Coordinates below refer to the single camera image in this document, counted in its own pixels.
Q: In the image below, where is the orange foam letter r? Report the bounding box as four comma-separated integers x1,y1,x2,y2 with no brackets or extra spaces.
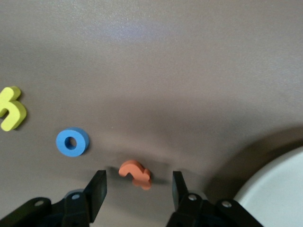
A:
118,159,153,191

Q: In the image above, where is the blue foam letter o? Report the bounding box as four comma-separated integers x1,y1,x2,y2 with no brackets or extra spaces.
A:
55,127,91,157

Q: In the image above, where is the brown table cover sheet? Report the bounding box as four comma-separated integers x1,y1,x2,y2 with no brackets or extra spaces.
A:
0,0,303,227

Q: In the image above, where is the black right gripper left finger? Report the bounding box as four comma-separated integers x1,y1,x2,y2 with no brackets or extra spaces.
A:
0,170,108,227

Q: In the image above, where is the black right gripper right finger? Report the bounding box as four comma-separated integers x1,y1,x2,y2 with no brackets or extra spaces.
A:
165,170,264,227

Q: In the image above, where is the beige brown plate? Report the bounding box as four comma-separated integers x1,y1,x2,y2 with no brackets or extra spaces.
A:
233,145,303,227

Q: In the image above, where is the yellow foam letter h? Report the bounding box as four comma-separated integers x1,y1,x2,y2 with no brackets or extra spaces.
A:
0,86,27,132

